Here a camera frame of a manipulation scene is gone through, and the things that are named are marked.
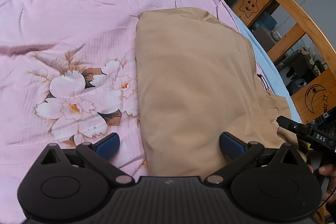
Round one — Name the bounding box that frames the tan hooded zip jacket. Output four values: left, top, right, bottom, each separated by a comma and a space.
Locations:
135, 8, 297, 178

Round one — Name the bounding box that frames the person's right hand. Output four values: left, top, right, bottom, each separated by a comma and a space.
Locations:
306, 159, 335, 203

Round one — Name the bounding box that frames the pink floral quilt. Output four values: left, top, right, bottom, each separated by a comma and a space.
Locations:
0, 0, 266, 224

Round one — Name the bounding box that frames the blue water jug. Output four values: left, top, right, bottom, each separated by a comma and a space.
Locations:
256, 11, 277, 30

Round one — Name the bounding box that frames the wooden bed frame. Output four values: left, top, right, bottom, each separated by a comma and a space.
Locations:
233, 0, 335, 123

